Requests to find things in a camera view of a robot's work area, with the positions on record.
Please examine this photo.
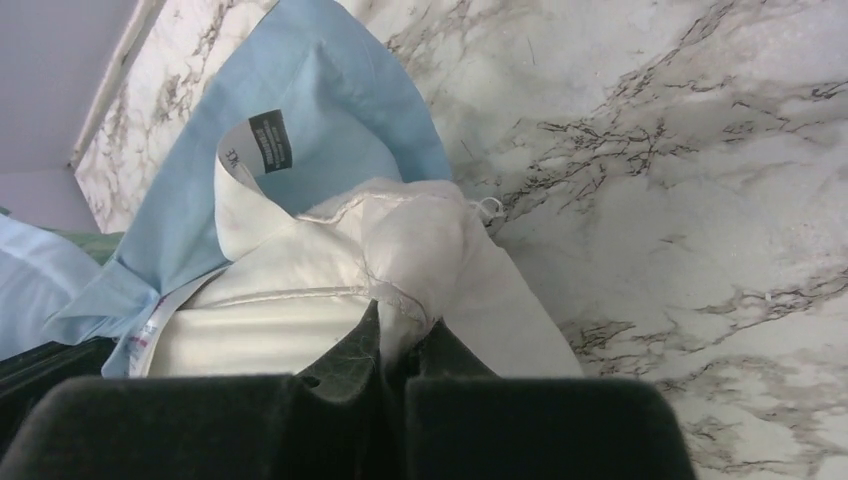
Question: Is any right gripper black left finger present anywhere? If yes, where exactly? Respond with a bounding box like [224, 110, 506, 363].
[1, 304, 403, 479]

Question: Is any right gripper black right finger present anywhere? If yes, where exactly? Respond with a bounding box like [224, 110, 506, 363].
[404, 323, 696, 479]

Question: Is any white pillow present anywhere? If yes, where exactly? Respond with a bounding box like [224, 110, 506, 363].
[128, 123, 582, 378]

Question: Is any green patterned pillowcase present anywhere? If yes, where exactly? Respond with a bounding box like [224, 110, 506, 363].
[46, 228, 124, 265]

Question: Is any light blue pillowcase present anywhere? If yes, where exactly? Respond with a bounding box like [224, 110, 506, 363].
[1, 1, 451, 377]

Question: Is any aluminium table edge frame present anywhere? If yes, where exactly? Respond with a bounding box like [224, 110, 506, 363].
[67, 0, 165, 170]

